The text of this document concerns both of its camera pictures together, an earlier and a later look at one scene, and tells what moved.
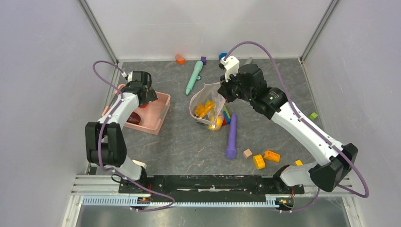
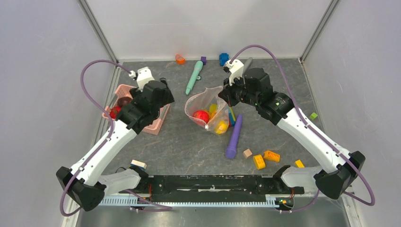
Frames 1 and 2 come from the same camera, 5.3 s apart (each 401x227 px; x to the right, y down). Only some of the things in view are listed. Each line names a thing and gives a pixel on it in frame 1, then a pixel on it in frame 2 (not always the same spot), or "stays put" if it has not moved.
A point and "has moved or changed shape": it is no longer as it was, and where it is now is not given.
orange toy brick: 272,156 stays put
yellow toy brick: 259,161 stays put
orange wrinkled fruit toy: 201,109 -> 211,115
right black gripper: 224,89 stays put
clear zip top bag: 207,105 has moved or changed shape
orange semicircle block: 179,60 stays put
